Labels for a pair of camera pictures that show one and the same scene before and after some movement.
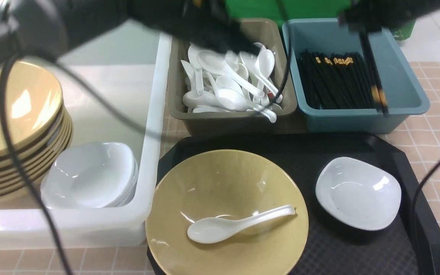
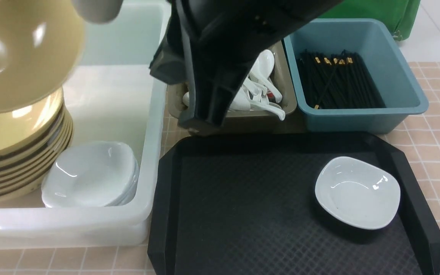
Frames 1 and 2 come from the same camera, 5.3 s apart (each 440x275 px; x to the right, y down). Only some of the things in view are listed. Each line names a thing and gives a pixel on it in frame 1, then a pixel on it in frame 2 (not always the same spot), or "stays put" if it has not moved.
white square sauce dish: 357,194 stays put
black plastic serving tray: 331,249 stays put
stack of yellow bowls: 39,124 stays put
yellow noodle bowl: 231,184 to 26,50
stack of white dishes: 92,174 stays put
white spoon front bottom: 233,100 to 256,105
